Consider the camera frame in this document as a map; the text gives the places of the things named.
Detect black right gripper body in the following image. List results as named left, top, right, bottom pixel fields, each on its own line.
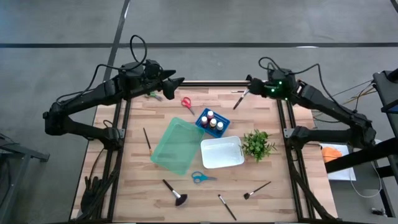
left=257, top=70, right=298, bottom=100

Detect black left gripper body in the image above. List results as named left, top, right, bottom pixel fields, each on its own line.
left=141, top=59, right=170, bottom=91

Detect green handled scissors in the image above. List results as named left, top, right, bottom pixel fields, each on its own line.
left=144, top=90, right=164, bottom=103

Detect black handled paint brush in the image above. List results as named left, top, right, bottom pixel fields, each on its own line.
left=233, top=88, right=251, bottom=111

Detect red handled scissors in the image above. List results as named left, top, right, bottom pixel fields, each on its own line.
left=180, top=96, right=196, bottom=116

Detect thin paint brush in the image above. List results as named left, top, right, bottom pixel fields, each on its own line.
left=142, top=127, right=154, bottom=157
left=217, top=194, right=238, bottom=222

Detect large black fan brush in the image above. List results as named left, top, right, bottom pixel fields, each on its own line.
left=161, top=178, right=189, bottom=207

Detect blue slotted plastic basket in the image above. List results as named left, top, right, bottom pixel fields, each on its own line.
left=195, top=107, right=231, bottom=139

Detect artificial green plant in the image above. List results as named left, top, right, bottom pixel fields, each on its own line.
left=240, top=128, right=278, bottom=164

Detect teal translucent plastic bin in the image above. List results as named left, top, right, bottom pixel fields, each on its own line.
left=150, top=116, right=206, bottom=176

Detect white plastic bin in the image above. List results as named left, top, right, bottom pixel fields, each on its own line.
left=200, top=135, right=246, bottom=170

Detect orange cloth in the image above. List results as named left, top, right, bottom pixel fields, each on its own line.
left=320, top=146, right=343, bottom=164

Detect black equipment stand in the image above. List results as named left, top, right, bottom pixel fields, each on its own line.
left=325, top=67, right=398, bottom=175

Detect small black fan brush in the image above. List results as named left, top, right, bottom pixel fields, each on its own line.
left=243, top=180, right=272, bottom=200

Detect white paper sheet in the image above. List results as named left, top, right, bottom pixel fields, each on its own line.
left=319, top=142, right=357, bottom=182

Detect grey metal stand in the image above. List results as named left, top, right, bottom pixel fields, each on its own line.
left=0, top=133, right=50, bottom=224

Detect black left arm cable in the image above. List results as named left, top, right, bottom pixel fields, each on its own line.
left=55, top=34, right=149, bottom=105

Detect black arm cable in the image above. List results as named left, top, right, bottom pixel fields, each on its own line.
left=257, top=56, right=358, bottom=113
left=55, top=34, right=149, bottom=105

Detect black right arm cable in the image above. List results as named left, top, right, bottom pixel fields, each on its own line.
left=257, top=56, right=358, bottom=113

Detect blue handled scissors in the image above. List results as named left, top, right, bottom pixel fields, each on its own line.
left=190, top=170, right=218, bottom=185

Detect black cable bundle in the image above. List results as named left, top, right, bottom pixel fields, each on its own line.
left=80, top=149, right=121, bottom=220

